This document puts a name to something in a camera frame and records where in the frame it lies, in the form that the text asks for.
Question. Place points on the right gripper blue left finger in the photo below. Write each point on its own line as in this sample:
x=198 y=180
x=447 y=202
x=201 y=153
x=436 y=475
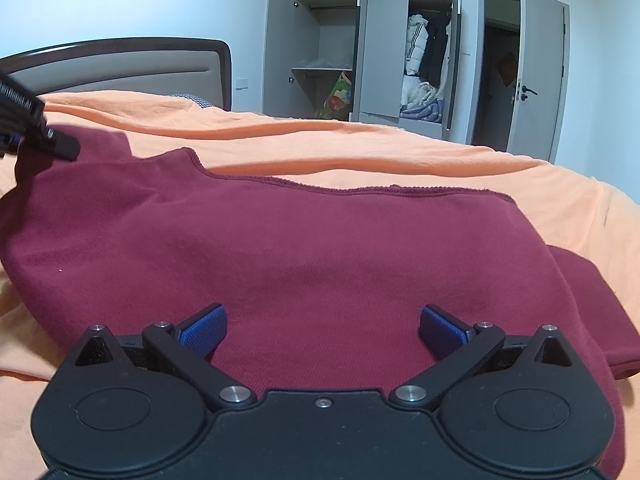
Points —
x=185 y=350

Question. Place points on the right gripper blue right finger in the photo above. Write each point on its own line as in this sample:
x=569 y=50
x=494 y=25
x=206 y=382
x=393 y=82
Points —
x=462 y=350

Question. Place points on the maroon red garment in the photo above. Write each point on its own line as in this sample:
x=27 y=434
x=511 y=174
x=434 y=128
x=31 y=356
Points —
x=323 y=291

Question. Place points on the pile of white blue clothes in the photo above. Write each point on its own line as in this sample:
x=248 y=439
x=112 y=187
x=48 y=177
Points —
x=420 y=100

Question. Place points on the dark hanging clothes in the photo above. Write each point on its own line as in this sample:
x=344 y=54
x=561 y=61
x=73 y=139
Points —
x=437 y=39

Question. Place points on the orange bed sheet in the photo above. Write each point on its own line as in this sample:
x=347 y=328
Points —
x=577 y=213

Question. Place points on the checkered blue white pillow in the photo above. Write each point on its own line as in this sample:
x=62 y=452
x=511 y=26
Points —
x=203 y=103

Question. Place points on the dark brown padded headboard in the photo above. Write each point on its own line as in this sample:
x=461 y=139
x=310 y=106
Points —
x=159 y=65

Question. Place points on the grey room door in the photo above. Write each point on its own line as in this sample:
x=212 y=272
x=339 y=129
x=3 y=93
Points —
x=538 y=94

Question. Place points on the colourful bag in wardrobe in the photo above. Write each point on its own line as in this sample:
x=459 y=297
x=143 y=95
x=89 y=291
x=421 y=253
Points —
x=338 y=103

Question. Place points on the white hanging jacket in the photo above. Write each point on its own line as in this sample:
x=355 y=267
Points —
x=416 y=42

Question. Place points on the grey wardrobe with open doors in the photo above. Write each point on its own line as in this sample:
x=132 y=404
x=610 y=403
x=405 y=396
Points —
x=308 y=43

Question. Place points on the white wall socket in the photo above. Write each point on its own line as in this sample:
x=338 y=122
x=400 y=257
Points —
x=241 y=84

